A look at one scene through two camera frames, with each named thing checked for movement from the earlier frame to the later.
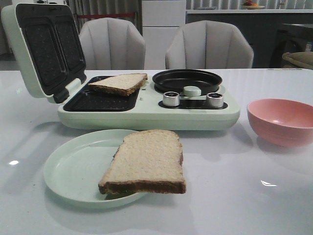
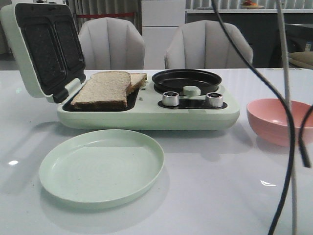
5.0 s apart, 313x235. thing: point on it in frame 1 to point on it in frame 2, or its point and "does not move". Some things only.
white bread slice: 146,161 to 106,90
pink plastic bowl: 281,122 does not move
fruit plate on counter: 249,5 does not move
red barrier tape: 105,15 does not move
